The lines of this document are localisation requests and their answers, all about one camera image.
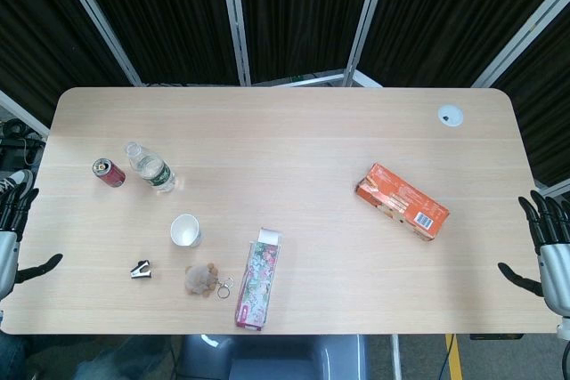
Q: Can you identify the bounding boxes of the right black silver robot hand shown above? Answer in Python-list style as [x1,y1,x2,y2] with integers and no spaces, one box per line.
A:
[497,190,570,317]

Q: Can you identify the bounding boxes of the metal key ring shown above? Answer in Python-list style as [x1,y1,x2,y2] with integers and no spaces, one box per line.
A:
[216,277,236,300]

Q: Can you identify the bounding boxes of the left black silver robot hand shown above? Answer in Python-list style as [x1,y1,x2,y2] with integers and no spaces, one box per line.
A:
[0,186,64,302]

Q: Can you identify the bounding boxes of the grey seat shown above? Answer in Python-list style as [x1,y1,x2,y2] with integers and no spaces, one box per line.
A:
[180,334,369,380]

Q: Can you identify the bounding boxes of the black staple remover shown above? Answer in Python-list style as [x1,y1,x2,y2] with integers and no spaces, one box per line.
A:
[129,259,152,279]

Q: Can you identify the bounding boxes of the white round cable grommet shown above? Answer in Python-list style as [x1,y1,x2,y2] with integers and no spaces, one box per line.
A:
[436,104,464,127]

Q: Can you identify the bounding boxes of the transparent plastic water bottle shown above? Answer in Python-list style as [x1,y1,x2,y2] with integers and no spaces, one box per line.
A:
[124,141,177,194]

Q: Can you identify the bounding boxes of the white partition frame post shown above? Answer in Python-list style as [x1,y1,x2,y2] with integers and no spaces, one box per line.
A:
[470,0,570,88]
[341,0,394,86]
[0,88,51,137]
[217,0,253,86]
[50,0,144,86]

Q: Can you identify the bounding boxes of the black white sneaker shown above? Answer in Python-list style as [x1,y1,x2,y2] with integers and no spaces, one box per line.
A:
[0,169,35,197]

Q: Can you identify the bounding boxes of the brown plush toy keychain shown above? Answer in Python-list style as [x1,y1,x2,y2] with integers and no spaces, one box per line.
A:
[184,263,220,299]

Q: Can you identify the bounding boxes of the red soda can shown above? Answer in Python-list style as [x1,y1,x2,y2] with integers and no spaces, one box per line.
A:
[92,158,126,189]

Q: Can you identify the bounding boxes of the orange cardboard box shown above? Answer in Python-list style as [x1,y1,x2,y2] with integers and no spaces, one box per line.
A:
[354,162,451,242]

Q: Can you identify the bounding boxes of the white table leg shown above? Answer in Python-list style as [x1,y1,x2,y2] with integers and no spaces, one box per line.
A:
[390,334,404,380]

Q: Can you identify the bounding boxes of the black equipment with cables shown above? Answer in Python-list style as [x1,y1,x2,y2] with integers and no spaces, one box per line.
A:
[0,118,46,168]

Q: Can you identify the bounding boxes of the white paper cup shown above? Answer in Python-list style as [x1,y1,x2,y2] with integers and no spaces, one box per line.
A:
[170,214,206,248]

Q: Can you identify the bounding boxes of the long floral pink box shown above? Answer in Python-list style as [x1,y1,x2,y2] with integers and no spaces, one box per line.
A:
[233,227,284,332]

